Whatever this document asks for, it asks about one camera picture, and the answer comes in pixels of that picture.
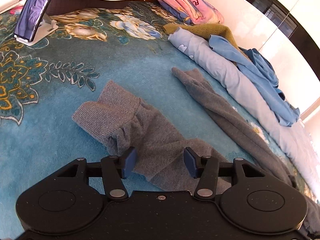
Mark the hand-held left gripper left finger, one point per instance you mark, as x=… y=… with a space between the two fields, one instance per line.
x=128 y=161

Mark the light blue floral quilt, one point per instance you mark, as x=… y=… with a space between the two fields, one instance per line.
x=225 y=72

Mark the smartphone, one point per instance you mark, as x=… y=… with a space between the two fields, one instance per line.
x=35 y=7

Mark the light blue shirt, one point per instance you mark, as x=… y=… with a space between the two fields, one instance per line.
x=260 y=87

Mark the white wardrobe with black stripe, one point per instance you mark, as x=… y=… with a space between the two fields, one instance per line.
x=250 y=17

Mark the olive green knit garment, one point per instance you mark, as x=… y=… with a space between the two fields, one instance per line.
x=200 y=28

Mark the pink printed folded blanket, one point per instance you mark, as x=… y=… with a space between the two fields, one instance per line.
x=185 y=0

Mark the grey knit sweater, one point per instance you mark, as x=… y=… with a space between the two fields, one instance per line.
x=155 y=140

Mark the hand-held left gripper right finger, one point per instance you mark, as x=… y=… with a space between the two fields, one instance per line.
x=190 y=163

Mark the dark blue garment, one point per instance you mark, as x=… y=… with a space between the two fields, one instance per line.
x=265 y=65

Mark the teal floral blanket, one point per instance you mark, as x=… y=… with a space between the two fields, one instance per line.
x=75 y=62

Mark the white phone stand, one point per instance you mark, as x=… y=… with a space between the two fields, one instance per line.
x=46 y=27

